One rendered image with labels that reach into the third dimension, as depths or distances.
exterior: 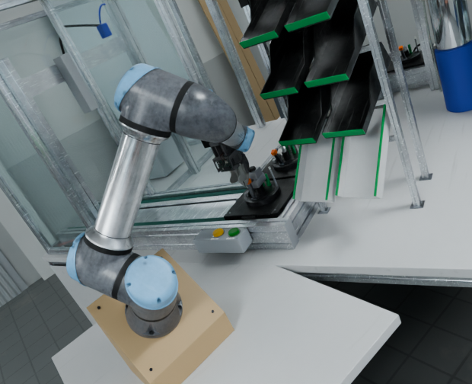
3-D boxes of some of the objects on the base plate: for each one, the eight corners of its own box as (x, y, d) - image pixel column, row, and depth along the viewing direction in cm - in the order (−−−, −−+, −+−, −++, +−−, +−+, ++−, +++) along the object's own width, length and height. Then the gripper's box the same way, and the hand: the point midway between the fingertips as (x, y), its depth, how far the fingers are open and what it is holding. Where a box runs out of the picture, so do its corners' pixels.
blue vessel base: (486, 108, 174) (474, 44, 164) (444, 115, 184) (431, 56, 173) (488, 94, 185) (477, 33, 174) (448, 101, 194) (436, 43, 184)
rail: (294, 249, 142) (283, 222, 138) (125, 250, 196) (113, 231, 192) (300, 238, 146) (289, 212, 142) (133, 242, 200) (121, 223, 196)
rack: (422, 208, 133) (351, -66, 102) (317, 214, 155) (231, -9, 124) (433, 174, 148) (372, -75, 117) (335, 184, 170) (262, -23, 139)
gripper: (202, 143, 142) (227, 196, 151) (223, 139, 137) (247, 194, 145) (215, 132, 148) (238, 184, 157) (235, 127, 143) (259, 181, 151)
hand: (245, 181), depth 152 cm, fingers closed
